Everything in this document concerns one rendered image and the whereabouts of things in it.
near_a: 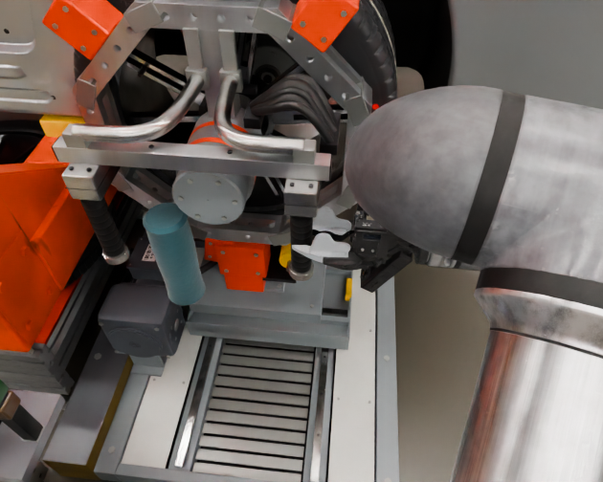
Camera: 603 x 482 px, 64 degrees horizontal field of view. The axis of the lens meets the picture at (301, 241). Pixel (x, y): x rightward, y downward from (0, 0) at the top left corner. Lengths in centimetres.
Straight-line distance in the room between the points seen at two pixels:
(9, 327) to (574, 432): 99
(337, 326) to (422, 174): 123
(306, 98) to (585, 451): 58
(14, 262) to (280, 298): 73
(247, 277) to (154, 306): 25
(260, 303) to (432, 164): 120
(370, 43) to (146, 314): 82
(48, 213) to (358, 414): 96
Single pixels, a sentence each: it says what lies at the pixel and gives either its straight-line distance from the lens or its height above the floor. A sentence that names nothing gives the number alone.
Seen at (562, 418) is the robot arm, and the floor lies 117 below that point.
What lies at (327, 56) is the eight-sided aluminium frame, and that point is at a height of 104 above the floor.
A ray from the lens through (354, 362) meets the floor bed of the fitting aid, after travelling 153.
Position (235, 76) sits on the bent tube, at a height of 101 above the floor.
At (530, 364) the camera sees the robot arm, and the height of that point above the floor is 118.
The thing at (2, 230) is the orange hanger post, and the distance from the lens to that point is 105.
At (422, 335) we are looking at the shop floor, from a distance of 171.
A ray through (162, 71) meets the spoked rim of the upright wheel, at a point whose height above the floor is 95.
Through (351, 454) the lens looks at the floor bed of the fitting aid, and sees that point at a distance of 142.
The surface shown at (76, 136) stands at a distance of 79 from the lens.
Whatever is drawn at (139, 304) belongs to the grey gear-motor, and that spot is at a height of 41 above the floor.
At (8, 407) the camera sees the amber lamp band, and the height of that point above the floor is 60.
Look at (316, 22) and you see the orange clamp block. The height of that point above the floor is 110.
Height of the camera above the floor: 142
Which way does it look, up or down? 48 degrees down
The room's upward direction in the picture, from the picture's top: straight up
